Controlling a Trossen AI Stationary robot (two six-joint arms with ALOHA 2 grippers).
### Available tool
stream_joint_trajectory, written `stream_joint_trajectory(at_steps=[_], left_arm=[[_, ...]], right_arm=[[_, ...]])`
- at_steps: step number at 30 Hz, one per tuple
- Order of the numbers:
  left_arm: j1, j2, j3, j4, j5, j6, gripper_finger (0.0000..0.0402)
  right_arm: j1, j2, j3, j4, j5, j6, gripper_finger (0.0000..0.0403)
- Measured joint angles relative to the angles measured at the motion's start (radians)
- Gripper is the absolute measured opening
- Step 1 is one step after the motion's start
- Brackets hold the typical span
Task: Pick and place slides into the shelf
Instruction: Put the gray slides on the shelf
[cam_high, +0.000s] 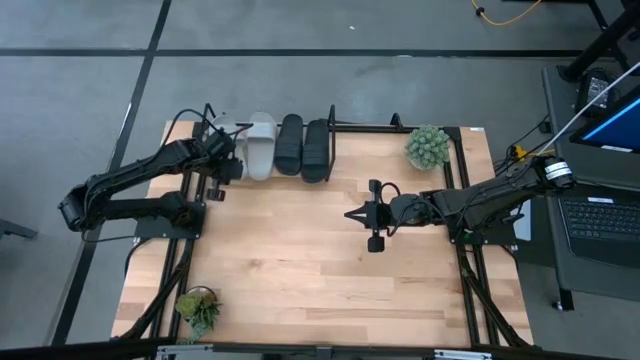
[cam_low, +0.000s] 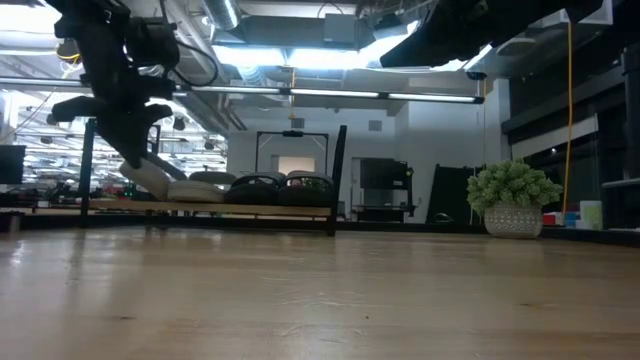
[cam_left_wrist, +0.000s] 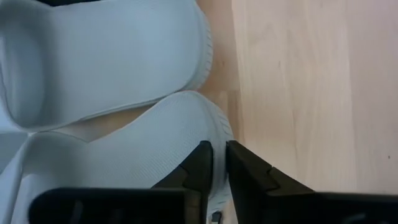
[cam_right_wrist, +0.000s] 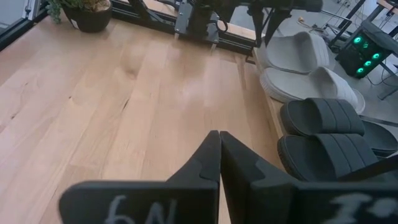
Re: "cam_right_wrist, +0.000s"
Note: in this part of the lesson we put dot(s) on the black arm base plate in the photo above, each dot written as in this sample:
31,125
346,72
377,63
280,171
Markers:
183,21

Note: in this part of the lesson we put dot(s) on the grey slide sandal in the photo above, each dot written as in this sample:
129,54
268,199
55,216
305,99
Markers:
295,84
298,53

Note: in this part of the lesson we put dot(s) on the computer tower with green fans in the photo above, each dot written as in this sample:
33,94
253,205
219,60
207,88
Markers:
351,59

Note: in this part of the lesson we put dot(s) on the black crossbar with silver brackets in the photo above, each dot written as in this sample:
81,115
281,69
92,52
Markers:
18,31

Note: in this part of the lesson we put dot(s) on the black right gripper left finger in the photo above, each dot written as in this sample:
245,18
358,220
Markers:
140,202

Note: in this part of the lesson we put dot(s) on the black slide sandal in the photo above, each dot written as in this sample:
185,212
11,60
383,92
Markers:
326,116
311,155

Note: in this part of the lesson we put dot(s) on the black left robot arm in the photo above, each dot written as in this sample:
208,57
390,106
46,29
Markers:
202,15

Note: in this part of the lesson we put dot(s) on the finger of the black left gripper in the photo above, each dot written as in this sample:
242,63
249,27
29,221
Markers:
257,26
278,26

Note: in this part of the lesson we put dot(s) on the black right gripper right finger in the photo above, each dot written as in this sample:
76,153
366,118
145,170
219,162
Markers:
295,205

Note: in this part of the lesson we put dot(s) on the small plant in dark pot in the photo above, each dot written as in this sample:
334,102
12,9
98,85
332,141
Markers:
90,18

